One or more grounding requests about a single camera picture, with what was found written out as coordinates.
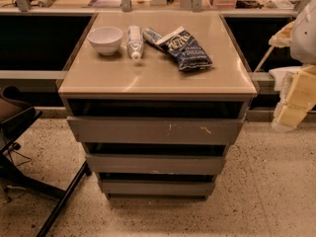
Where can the clear plastic water bottle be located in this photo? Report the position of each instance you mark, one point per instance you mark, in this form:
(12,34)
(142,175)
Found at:
(135,43)

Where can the blue vinegar chips bag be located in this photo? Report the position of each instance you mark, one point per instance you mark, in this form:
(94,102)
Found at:
(182,46)

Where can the grey drawer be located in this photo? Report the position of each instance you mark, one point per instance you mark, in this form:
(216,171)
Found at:
(188,189)
(149,164)
(193,131)

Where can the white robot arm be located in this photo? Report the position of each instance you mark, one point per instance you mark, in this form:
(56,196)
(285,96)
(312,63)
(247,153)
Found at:
(303,45)

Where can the grey top drawer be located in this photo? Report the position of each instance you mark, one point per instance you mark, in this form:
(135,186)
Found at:
(193,131)

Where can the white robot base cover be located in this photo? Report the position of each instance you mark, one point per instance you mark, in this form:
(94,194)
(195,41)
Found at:
(279,73)

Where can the grey bottom drawer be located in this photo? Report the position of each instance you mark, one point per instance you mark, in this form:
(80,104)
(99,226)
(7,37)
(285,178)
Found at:
(188,189)

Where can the white rod with black tip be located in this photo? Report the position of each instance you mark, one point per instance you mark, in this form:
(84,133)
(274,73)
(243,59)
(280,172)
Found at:
(265,57)

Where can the grey drawer cabinet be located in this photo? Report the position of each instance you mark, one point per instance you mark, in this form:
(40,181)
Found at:
(117,87)

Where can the white bowl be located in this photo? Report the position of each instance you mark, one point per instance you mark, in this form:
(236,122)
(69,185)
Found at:
(105,40)

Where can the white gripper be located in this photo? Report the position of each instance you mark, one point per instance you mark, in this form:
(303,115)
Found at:
(304,39)

